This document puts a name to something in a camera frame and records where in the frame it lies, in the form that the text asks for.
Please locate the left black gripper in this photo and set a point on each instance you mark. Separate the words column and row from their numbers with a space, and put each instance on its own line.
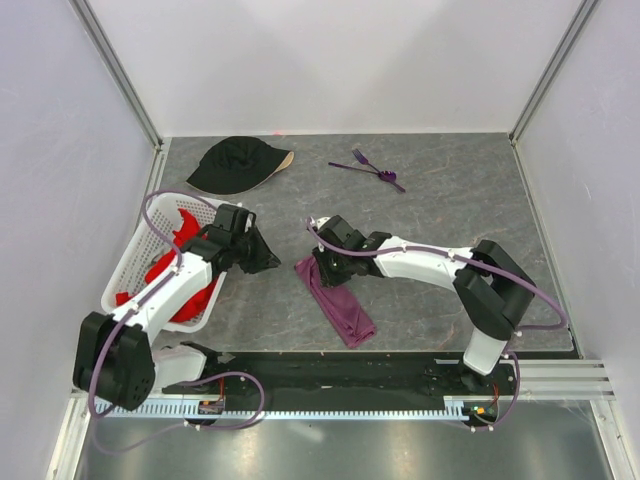
column 265, row 259

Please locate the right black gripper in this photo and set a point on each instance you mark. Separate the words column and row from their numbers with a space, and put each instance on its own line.
column 328, row 277

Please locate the purple cloth napkin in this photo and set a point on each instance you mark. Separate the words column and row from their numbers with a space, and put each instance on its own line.
column 340, row 307

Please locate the purple fork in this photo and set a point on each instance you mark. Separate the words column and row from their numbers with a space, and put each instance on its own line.
column 364, row 161

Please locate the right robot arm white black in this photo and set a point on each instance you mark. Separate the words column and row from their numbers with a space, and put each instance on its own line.
column 493, row 290

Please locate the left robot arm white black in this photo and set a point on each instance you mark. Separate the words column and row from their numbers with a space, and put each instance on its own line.
column 115, row 360

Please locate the red cloth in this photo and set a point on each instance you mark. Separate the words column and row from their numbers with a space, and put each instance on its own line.
column 196, row 304

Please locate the white plastic basket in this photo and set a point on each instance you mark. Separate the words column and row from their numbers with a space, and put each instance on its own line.
column 145, row 246

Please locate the black bucket hat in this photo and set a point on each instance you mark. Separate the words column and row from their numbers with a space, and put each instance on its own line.
column 238, row 164

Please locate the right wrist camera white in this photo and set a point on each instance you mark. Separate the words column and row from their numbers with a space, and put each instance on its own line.
column 318, row 223

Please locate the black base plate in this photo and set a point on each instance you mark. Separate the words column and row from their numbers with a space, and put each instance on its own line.
column 363, row 380

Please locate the blue cable duct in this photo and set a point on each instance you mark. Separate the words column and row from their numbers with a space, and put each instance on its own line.
column 192, row 409

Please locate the left aluminium frame post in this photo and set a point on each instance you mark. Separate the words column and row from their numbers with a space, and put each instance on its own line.
column 103, row 45

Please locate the aluminium frame post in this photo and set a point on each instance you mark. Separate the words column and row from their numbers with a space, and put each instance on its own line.
column 553, row 67
column 103, row 45

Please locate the right aluminium frame post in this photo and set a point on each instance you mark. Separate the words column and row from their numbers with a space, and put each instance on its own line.
column 553, row 67

